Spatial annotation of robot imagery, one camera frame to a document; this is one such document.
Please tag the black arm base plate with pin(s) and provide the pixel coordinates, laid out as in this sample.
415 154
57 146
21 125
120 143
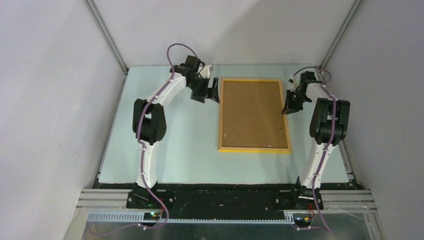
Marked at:
226 212

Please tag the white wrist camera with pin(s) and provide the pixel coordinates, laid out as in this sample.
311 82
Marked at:
293 83
205 72

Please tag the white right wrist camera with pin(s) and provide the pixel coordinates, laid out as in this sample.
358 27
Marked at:
293 83

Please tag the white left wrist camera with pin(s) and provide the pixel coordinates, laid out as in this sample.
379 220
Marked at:
205 72

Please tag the aluminium corner post left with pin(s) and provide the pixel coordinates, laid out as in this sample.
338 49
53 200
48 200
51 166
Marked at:
106 34

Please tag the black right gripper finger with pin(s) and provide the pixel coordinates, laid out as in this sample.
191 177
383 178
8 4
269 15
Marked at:
288 97
293 107

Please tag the aluminium front rail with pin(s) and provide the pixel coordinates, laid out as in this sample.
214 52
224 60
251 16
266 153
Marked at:
184 202

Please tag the aluminium corner post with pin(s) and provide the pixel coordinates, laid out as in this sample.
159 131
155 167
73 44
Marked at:
342 30
106 34

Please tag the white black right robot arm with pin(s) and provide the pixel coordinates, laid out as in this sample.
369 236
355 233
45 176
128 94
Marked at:
328 126

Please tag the aluminium corner post right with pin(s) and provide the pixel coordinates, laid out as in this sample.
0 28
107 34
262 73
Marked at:
342 30

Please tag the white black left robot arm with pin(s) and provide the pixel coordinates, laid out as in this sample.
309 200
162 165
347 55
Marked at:
149 118

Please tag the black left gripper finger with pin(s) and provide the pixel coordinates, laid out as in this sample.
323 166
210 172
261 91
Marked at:
214 91
199 96

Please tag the grey slotted cable duct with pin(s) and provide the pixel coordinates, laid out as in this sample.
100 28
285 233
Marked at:
147 217

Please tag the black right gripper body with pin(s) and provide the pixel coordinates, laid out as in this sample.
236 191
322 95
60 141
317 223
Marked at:
299 97

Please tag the brown cardboard backing board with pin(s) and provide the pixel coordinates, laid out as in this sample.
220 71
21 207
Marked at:
253 114

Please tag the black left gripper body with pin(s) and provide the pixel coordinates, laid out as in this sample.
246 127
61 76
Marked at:
200 84

